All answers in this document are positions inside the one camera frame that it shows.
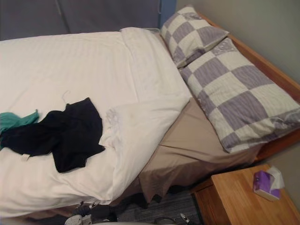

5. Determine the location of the wooden bed frame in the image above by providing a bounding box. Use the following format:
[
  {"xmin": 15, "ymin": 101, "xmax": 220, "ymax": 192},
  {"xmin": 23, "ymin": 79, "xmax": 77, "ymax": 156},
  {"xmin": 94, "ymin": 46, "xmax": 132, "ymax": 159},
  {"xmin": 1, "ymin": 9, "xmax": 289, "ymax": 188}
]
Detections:
[{"xmin": 196, "ymin": 11, "xmax": 300, "ymax": 163}]

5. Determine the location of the wooden nightstand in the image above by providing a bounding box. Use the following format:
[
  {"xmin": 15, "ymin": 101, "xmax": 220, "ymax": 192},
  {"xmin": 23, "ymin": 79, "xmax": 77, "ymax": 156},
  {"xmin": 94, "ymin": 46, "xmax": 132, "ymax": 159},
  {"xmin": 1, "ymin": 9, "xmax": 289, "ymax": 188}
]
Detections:
[{"xmin": 190, "ymin": 164, "xmax": 300, "ymax": 225}]

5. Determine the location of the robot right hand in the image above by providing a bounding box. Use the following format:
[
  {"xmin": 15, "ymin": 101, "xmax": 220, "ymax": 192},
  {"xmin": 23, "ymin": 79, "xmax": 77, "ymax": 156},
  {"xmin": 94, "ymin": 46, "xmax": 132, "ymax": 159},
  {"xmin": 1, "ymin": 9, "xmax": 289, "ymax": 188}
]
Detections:
[{"xmin": 179, "ymin": 212, "xmax": 196, "ymax": 225}]

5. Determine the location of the grey partition panel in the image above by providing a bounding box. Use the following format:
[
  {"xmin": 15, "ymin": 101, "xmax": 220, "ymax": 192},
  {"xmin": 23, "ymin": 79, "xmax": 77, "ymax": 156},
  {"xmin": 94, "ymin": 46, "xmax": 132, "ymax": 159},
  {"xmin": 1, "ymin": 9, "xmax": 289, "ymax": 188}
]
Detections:
[{"xmin": 0, "ymin": 0, "xmax": 162, "ymax": 42}]

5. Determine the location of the purple tissue box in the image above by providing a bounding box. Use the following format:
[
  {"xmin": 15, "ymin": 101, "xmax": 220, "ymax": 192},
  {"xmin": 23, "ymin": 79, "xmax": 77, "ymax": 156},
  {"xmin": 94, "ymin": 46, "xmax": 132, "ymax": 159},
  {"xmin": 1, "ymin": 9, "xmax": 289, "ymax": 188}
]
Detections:
[{"xmin": 252, "ymin": 170, "xmax": 281, "ymax": 202}]

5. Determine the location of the blue vertical panel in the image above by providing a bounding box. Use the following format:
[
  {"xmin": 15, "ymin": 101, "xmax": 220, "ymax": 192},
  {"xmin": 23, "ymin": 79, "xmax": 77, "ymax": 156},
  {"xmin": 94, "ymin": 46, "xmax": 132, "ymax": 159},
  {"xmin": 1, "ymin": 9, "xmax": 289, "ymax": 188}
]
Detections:
[{"xmin": 157, "ymin": 0, "xmax": 177, "ymax": 30}]

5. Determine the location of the white tissue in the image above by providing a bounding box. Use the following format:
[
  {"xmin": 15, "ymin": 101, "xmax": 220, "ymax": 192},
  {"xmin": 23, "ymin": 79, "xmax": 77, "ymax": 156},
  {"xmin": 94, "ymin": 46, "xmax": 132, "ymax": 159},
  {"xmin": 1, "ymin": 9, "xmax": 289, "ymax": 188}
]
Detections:
[{"xmin": 267, "ymin": 165, "xmax": 285, "ymax": 191}]

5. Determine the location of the small purple white checkered pillow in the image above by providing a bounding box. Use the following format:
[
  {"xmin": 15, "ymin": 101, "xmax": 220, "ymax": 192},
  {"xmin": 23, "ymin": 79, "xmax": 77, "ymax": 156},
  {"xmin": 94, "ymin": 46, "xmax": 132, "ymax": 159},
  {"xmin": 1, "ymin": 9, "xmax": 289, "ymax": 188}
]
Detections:
[{"xmin": 160, "ymin": 6, "xmax": 230, "ymax": 69}]

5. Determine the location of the white striped duvet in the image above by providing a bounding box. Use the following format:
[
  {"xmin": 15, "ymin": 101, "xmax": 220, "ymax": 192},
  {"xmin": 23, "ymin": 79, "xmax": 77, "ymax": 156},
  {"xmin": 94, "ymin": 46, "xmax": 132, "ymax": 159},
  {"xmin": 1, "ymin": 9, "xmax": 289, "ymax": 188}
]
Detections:
[{"xmin": 0, "ymin": 27, "xmax": 193, "ymax": 218}]

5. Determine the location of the teal green cloth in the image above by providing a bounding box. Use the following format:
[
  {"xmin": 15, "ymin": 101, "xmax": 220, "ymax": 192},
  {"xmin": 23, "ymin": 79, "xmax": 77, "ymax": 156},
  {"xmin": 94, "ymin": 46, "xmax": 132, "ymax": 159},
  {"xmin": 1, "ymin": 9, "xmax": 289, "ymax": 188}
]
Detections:
[{"xmin": 0, "ymin": 109, "xmax": 41, "ymax": 150}]

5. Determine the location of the large purple white checkered pillow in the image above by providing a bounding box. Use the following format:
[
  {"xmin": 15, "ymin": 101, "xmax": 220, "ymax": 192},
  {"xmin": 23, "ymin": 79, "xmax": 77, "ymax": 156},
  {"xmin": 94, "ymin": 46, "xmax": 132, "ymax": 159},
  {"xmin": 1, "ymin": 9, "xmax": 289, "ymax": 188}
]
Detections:
[{"xmin": 178, "ymin": 37, "xmax": 300, "ymax": 154}]

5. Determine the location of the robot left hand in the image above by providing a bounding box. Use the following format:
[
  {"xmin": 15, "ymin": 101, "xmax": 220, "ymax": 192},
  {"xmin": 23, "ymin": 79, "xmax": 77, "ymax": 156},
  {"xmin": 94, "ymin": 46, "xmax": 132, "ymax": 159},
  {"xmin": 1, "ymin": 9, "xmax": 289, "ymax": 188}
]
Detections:
[{"xmin": 73, "ymin": 200, "xmax": 117, "ymax": 221}]

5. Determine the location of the black crumpled garment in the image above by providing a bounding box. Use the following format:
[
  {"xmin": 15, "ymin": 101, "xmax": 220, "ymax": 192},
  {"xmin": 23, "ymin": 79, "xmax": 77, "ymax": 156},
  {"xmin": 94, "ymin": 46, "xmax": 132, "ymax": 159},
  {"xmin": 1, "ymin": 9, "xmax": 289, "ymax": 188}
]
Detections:
[{"xmin": 0, "ymin": 97, "xmax": 106, "ymax": 174}]

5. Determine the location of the beige bed sheet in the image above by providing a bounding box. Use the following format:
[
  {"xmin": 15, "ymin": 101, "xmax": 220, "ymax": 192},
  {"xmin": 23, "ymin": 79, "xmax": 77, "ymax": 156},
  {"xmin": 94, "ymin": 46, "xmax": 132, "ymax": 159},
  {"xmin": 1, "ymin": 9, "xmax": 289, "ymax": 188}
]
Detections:
[{"xmin": 30, "ymin": 32, "xmax": 263, "ymax": 221}]

